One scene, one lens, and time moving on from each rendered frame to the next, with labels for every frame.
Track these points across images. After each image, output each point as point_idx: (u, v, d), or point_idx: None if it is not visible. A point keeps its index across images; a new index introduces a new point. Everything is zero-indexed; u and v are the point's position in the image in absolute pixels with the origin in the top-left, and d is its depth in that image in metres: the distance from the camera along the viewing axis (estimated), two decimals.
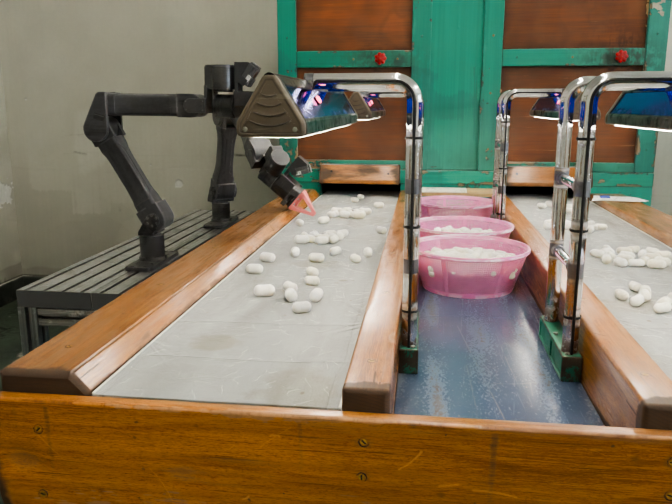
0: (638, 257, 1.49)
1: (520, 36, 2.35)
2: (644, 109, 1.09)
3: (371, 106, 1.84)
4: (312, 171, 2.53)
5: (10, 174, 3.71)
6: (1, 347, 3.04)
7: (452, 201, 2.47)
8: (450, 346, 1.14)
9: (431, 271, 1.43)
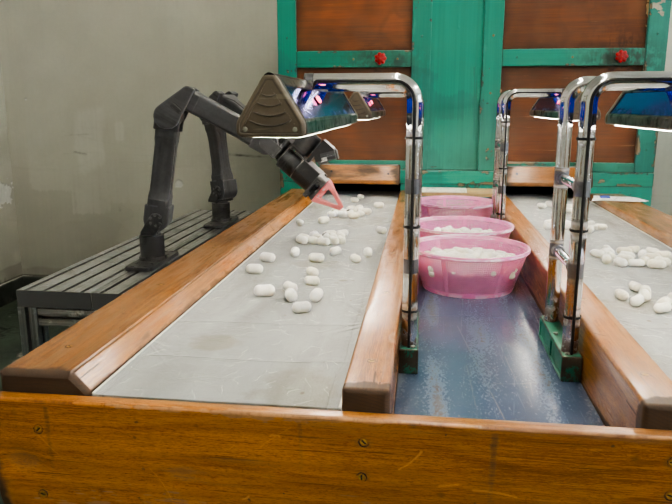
0: (638, 257, 1.49)
1: (520, 36, 2.35)
2: (644, 109, 1.09)
3: (371, 106, 1.84)
4: None
5: (10, 174, 3.71)
6: (1, 347, 3.04)
7: (452, 201, 2.47)
8: (450, 346, 1.14)
9: (431, 271, 1.43)
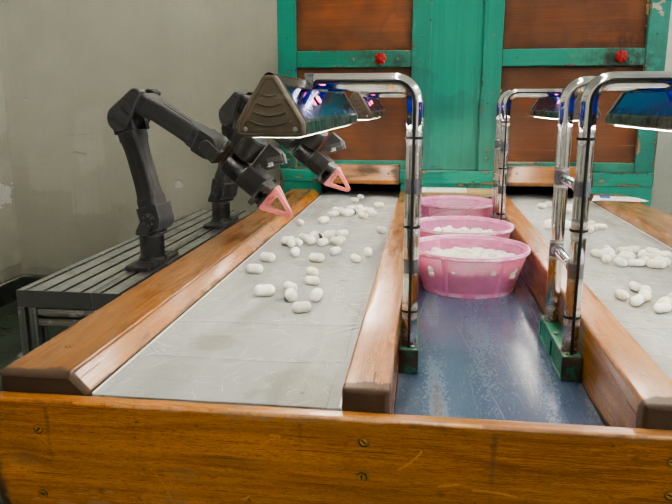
0: (638, 257, 1.49)
1: (520, 36, 2.35)
2: (644, 109, 1.09)
3: (371, 106, 1.84)
4: (312, 171, 2.53)
5: (10, 174, 3.71)
6: (1, 347, 3.04)
7: (452, 201, 2.47)
8: (450, 346, 1.14)
9: (431, 271, 1.43)
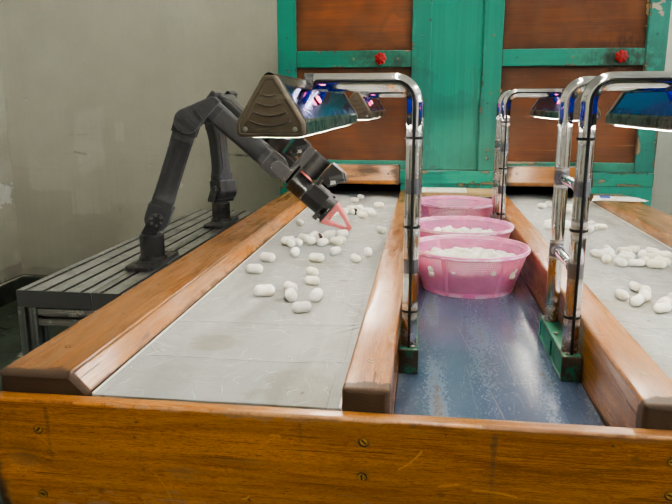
0: (638, 257, 1.49)
1: (520, 36, 2.35)
2: (644, 109, 1.09)
3: (371, 106, 1.84)
4: None
5: (10, 174, 3.71)
6: (1, 347, 3.04)
7: (452, 201, 2.47)
8: (450, 346, 1.14)
9: (431, 271, 1.43)
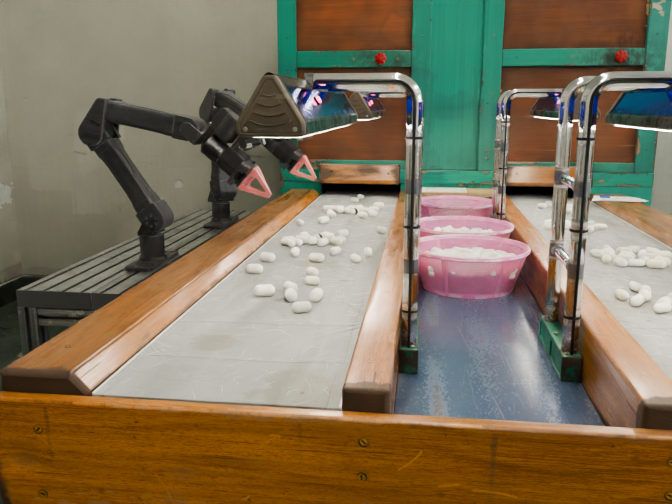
0: (638, 257, 1.49)
1: (520, 36, 2.35)
2: (644, 109, 1.09)
3: (371, 106, 1.84)
4: (312, 171, 2.53)
5: (10, 174, 3.71)
6: (1, 347, 3.04)
7: (452, 201, 2.47)
8: (450, 346, 1.14)
9: (431, 271, 1.43)
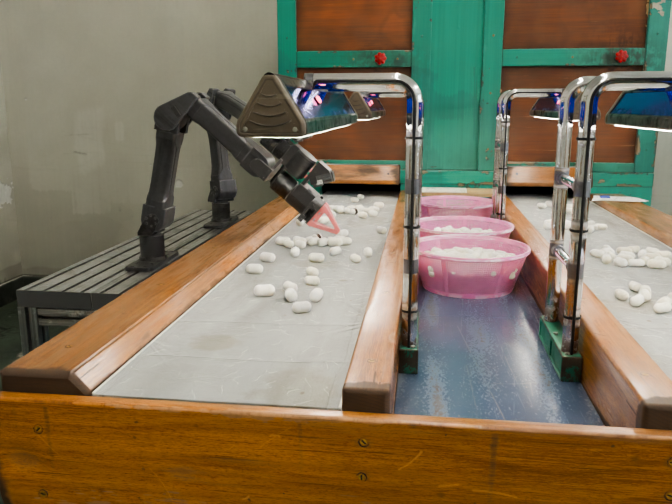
0: (638, 257, 1.49)
1: (520, 36, 2.35)
2: (644, 109, 1.09)
3: (371, 106, 1.84)
4: None
5: (10, 174, 3.71)
6: (1, 347, 3.04)
7: (452, 201, 2.47)
8: (450, 346, 1.14)
9: (431, 271, 1.43)
